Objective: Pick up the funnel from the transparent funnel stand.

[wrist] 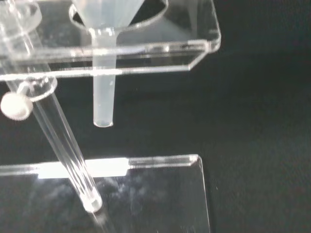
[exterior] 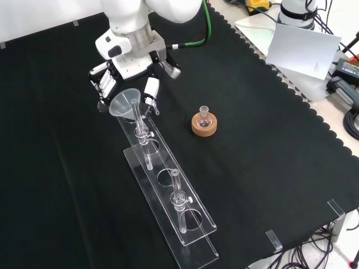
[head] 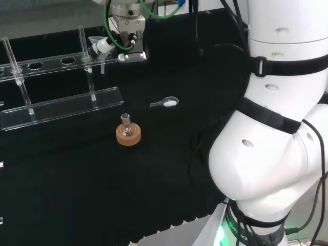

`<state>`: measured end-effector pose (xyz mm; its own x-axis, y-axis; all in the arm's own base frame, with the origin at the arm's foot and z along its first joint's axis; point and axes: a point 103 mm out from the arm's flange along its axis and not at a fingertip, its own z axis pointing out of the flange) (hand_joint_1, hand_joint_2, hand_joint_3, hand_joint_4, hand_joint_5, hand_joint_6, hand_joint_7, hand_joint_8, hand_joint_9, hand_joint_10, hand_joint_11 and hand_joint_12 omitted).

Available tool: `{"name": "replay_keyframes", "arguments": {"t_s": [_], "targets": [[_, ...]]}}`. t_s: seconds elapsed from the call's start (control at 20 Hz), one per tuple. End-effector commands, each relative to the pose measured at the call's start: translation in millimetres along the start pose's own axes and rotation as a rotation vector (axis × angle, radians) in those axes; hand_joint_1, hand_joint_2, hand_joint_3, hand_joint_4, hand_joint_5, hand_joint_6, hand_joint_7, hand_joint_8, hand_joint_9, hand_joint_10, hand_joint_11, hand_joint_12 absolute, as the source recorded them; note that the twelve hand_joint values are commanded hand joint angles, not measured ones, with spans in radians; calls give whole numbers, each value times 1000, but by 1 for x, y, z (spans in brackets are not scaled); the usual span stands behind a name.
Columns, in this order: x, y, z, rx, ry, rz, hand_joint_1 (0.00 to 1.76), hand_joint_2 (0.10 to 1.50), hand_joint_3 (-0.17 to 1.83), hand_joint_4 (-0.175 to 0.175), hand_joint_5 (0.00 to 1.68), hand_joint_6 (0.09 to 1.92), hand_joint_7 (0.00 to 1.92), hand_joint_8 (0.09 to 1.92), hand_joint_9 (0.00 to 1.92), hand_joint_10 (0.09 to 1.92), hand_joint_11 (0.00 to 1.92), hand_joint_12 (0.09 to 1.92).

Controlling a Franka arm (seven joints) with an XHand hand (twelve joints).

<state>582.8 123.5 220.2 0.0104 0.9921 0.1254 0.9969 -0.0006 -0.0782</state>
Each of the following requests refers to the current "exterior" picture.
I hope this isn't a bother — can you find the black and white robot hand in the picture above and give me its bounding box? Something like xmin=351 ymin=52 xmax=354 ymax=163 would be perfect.
xmin=89 ymin=30 xmax=161 ymax=117

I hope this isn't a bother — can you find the clear plastic funnel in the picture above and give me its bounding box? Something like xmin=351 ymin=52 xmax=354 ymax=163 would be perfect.
xmin=108 ymin=88 xmax=142 ymax=127

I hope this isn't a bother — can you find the clear funnel stand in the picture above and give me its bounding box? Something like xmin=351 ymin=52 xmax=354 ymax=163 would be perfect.
xmin=115 ymin=98 xmax=220 ymax=269

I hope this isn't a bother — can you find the round-bottom glass flask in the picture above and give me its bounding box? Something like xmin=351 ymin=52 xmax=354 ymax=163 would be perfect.
xmin=196 ymin=105 xmax=213 ymax=128

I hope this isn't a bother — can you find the yellow stop button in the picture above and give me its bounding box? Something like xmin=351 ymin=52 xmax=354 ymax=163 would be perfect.
xmin=245 ymin=0 xmax=272 ymax=15

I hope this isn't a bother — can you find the black bench cloth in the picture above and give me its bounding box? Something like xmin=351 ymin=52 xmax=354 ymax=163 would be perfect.
xmin=0 ymin=5 xmax=359 ymax=269

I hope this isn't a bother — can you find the pale board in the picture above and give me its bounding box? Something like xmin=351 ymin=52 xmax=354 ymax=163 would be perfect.
xmin=265 ymin=22 xmax=343 ymax=82

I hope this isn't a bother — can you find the black power plug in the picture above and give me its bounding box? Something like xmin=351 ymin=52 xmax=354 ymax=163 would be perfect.
xmin=326 ymin=76 xmax=359 ymax=109

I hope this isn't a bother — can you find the black power adapter orange label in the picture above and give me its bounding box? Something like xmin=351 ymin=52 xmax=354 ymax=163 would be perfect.
xmin=335 ymin=57 xmax=359 ymax=81

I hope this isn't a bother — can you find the black and red tripod leg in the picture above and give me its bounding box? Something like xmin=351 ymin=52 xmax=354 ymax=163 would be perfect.
xmin=340 ymin=30 xmax=359 ymax=54

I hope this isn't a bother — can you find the green cable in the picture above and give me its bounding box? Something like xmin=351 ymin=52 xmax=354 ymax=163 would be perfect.
xmin=165 ymin=0 xmax=212 ymax=50

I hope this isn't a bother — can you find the cork ring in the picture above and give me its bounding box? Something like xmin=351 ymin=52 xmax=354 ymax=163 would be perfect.
xmin=191 ymin=113 xmax=219 ymax=138

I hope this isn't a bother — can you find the coiled black cable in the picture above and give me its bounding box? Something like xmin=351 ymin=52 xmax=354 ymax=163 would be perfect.
xmin=343 ymin=108 xmax=359 ymax=141

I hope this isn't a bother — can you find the black cable bundle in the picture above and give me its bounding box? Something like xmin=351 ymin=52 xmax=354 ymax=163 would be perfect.
xmin=287 ymin=221 xmax=359 ymax=269

